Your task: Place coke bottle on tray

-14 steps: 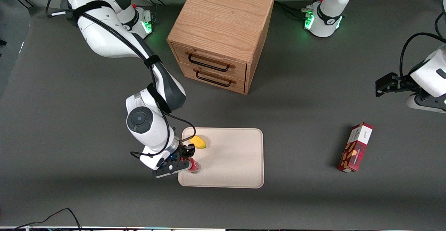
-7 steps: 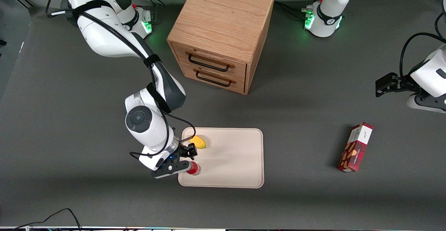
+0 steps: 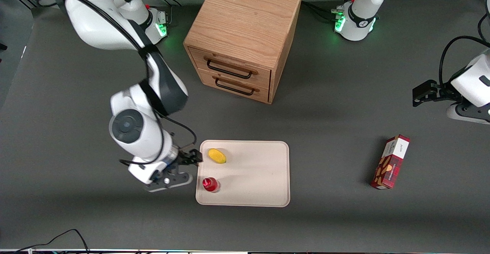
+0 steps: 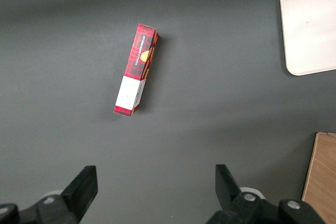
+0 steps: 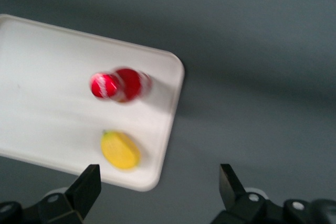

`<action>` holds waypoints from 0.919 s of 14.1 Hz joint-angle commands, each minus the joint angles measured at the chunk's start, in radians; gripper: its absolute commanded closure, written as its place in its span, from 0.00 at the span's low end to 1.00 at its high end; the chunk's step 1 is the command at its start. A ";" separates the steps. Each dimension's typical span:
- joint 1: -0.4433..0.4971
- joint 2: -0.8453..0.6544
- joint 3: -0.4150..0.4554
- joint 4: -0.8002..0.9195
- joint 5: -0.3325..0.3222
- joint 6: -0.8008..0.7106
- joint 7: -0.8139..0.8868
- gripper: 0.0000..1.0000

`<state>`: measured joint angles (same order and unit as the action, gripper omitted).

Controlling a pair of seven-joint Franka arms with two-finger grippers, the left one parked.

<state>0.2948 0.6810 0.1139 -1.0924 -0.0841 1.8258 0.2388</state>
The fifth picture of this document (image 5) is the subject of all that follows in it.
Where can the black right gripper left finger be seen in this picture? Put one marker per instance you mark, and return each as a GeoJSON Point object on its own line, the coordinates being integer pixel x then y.
{"type": "Point", "coordinates": [84, 192]}

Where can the red coke bottle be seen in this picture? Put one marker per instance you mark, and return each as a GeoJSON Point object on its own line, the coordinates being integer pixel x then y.
{"type": "Point", "coordinates": [118, 86]}

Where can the yellow toy mango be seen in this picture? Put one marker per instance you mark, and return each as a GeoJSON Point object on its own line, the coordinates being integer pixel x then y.
{"type": "Point", "coordinates": [119, 149]}

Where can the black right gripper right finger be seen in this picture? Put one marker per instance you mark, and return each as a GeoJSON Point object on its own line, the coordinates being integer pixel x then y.
{"type": "Point", "coordinates": [232, 190]}

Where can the beige plastic tray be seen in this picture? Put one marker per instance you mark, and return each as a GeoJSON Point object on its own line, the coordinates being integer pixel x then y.
{"type": "Point", "coordinates": [52, 90]}

